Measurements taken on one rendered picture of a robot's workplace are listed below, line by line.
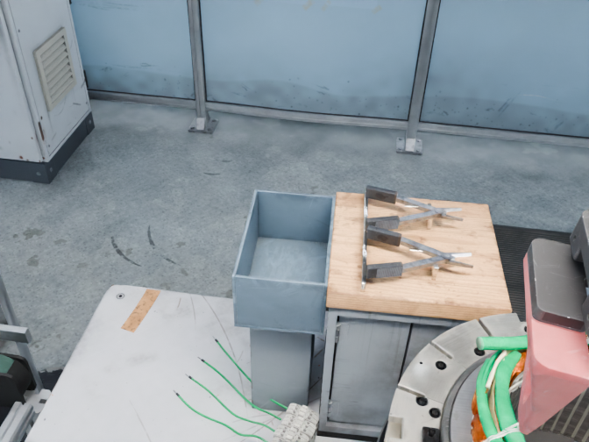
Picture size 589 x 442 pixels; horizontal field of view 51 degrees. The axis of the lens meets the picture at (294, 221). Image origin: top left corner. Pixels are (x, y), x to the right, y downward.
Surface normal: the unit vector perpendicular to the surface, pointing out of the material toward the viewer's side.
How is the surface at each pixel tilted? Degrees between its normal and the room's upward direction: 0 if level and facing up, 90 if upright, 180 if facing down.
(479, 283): 0
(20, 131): 90
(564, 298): 6
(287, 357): 90
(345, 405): 90
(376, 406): 90
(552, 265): 6
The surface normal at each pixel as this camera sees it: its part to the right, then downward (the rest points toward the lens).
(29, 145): -0.15, 0.62
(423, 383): 0.03, -0.78
